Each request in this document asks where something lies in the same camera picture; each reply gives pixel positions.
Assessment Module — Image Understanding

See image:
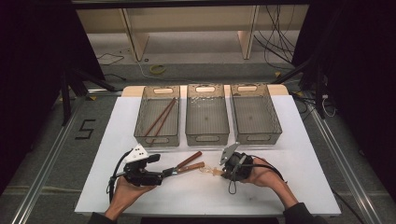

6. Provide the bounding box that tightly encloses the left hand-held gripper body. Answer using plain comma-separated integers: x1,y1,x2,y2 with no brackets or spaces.
123,143,164,188

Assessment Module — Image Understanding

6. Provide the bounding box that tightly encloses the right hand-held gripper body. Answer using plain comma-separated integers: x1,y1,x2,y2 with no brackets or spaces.
219,142,255,183

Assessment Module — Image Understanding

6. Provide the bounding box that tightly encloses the knife with reddish wooden handle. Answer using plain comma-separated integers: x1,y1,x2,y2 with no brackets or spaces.
169,150,204,174

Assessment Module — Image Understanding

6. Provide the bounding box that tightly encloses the brown wooden chopstick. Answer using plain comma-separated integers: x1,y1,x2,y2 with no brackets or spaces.
149,98,180,147
143,97,177,139

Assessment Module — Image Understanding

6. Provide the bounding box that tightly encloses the grey transparent plastic bin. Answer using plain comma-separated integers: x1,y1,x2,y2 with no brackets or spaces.
185,83,231,147
229,82,283,146
134,85,181,148

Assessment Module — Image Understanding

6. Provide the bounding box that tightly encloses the person's right hand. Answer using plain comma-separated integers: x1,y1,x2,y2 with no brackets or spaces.
248,158,286,189

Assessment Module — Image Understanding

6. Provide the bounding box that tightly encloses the person's left hand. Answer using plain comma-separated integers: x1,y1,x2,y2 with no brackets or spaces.
113,177,157,208

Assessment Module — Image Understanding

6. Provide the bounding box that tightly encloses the yellow tape roll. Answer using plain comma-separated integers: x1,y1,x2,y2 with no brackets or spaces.
149,63,167,76

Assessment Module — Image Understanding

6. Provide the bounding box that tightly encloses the black tripod stand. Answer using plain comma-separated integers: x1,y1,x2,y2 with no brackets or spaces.
270,57,329,119
60,66,123,126

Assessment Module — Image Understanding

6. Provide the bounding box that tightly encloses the light wooden desk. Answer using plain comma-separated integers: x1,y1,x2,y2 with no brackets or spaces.
76,4,311,63

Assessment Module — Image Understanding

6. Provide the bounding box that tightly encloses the black curtain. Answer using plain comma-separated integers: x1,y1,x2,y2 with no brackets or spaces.
291,0,396,201
0,0,106,194

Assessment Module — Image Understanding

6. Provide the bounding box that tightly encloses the black metal bar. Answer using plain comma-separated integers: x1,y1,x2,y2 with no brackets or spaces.
70,0,313,9

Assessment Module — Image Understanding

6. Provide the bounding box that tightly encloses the right hand-held gripper black cable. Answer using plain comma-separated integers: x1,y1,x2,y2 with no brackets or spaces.
228,153,286,196

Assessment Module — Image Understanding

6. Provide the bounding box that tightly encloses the thin white floor cable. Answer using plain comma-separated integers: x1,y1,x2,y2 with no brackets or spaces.
134,58,189,83

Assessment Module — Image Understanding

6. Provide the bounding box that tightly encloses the aluminium floor rail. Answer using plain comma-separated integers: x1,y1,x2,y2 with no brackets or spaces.
305,102,385,224
10,92,86,224

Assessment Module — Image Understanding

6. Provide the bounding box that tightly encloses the bundle of black cables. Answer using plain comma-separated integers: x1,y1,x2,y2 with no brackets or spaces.
253,4,297,71

